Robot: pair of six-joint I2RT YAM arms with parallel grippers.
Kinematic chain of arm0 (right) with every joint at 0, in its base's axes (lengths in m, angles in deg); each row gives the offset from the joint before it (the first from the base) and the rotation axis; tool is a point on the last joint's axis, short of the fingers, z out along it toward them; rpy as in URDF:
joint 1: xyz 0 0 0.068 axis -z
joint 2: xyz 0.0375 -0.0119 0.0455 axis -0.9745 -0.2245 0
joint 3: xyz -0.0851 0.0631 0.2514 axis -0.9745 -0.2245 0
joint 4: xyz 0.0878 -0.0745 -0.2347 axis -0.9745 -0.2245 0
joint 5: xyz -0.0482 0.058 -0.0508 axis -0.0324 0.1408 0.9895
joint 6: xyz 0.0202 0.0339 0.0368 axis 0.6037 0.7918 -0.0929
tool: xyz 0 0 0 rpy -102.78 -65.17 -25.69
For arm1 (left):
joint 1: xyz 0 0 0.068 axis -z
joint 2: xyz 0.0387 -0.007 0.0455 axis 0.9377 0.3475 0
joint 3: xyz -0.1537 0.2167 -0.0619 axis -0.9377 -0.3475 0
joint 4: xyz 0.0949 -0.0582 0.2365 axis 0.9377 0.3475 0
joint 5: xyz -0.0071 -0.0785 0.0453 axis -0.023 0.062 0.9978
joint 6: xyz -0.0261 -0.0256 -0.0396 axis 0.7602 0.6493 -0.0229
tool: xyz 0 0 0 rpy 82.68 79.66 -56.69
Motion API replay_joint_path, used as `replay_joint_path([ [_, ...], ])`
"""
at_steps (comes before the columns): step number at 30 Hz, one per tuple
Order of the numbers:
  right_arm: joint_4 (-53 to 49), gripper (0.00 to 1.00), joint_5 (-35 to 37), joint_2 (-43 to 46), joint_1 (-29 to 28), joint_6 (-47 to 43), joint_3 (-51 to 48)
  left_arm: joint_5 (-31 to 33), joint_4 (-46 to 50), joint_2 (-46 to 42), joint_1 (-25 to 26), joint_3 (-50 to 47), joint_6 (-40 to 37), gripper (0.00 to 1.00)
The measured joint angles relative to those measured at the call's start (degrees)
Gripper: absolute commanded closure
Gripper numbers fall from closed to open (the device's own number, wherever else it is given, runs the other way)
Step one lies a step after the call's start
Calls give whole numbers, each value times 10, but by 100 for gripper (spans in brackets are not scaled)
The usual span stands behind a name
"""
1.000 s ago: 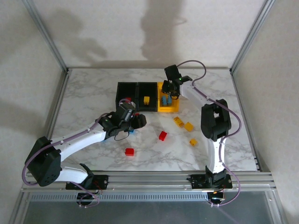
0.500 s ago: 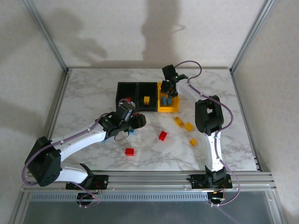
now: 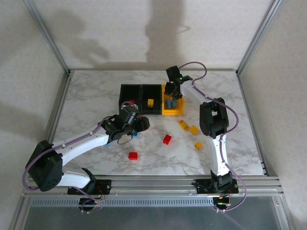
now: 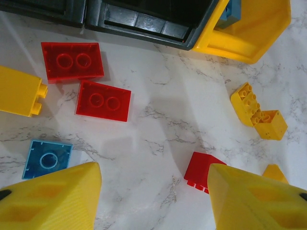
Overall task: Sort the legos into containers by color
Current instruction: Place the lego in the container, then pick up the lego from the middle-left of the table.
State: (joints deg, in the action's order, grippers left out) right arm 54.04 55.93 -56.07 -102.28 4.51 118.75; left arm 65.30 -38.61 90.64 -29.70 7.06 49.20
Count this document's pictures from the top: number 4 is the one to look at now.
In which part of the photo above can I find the small square blue lego brick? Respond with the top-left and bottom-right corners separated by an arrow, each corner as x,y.
21,139 -> 74,180

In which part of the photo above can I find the yellow plastic storage bin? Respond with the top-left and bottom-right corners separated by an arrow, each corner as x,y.
191,0 -> 292,65

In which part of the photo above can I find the red lego brick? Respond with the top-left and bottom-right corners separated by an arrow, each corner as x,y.
183,151 -> 227,195
40,42 -> 105,84
75,80 -> 132,123

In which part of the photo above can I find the black plastic storage bin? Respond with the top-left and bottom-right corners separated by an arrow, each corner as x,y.
0,0 -> 87,28
84,0 -> 220,51

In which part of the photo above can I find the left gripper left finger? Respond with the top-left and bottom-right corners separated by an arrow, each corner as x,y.
0,161 -> 103,230

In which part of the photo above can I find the curved yellow lego brick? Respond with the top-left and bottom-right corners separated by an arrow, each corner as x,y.
230,81 -> 264,128

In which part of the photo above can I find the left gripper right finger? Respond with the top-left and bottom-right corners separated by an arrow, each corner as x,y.
207,163 -> 307,230

